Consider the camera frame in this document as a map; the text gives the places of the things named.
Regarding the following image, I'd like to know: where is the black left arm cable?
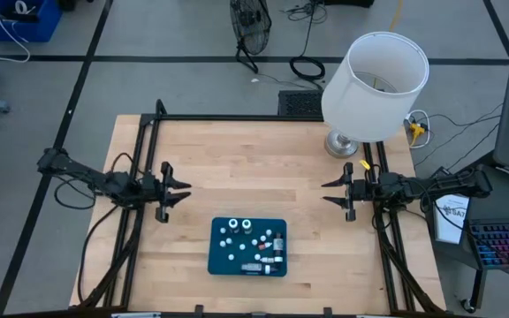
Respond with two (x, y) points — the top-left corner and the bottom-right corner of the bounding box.
(53, 152), (143, 306)

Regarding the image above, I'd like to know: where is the yellow power plug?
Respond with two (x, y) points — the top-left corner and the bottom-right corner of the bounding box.
(408, 122), (428, 147)

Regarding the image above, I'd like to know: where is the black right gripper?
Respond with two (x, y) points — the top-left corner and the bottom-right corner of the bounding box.
(320, 161), (377, 223)

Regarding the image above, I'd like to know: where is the black grated box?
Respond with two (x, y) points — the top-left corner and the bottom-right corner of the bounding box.
(277, 89), (325, 117)

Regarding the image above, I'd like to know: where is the large black colouring bottle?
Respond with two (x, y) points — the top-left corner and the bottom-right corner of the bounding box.
(272, 238), (285, 265)

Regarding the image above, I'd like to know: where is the coiled black cable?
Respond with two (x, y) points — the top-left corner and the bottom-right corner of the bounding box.
(283, 0), (327, 82)

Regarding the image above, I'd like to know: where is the black floor fan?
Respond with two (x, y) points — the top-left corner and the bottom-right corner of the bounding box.
(229, 0), (273, 75)

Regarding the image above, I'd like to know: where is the black side table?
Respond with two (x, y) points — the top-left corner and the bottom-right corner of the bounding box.
(425, 163), (509, 310)

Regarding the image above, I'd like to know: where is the black object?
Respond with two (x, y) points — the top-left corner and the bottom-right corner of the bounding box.
(323, 0), (376, 9)

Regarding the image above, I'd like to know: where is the blue floor crate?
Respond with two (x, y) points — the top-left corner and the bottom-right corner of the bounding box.
(0, 0), (64, 44)

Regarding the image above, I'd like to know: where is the backlit keyboard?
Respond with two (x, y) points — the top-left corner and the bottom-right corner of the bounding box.
(468, 217), (509, 271)

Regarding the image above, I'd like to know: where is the white paper sheet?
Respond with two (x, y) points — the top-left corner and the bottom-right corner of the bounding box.
(432, 193), (471, 246)

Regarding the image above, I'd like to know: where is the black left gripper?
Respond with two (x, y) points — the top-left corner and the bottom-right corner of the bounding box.
(141, 161), (193, 224)

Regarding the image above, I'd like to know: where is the black aluminium table frame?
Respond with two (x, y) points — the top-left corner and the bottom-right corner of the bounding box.
(69, 99), (448, 318)

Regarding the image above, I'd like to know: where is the large purple colouring bottle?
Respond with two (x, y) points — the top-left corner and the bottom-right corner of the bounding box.
(240, 262), (272, 273)

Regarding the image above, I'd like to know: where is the white cable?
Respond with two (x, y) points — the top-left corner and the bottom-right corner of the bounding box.
(0, 0), (33, 64)

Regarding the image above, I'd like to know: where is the blue plastic bin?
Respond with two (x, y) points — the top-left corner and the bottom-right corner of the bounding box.
(207, 216), (289, 278)

